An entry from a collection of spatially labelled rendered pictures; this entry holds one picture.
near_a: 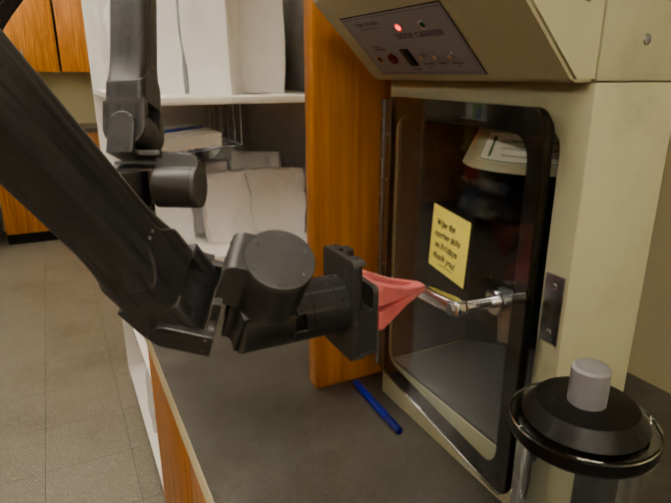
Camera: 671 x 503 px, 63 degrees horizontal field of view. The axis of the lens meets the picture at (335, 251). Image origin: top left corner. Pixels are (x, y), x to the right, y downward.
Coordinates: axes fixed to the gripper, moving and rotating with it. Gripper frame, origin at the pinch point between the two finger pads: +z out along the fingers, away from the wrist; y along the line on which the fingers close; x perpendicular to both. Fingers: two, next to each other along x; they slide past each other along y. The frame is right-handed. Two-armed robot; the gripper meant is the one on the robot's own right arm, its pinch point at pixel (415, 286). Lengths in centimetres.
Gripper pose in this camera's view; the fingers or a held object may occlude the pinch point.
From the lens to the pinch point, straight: 58.8
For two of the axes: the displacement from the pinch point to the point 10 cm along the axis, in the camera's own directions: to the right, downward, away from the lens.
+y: 0.0, -9.5, -3.0
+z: 9.0, -1.4, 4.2
